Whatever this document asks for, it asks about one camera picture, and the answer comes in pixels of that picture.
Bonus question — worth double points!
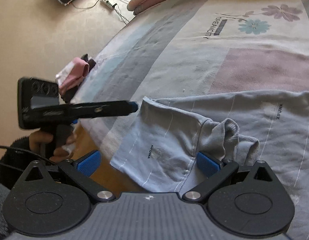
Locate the grey striped pants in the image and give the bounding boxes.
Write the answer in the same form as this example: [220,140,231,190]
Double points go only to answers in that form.
[110,90,309,239]

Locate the black sleeved left forearm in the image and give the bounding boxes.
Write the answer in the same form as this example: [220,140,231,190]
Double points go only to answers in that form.
[0,150,34,190]

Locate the person left hand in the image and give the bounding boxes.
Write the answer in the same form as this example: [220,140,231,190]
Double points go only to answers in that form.
[28,130,77,163]

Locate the dark folded garment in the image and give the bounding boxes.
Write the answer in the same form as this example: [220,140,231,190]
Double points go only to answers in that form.
[55,54,96,103]

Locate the pink folded towel stack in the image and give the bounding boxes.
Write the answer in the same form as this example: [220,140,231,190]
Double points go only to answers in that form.
[55,57,90,96]

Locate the white power strip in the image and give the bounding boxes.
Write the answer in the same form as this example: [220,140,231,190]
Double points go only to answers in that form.
[100,0,117,11]

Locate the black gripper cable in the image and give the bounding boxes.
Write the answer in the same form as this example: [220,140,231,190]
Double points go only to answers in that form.
[0,144,55,165]

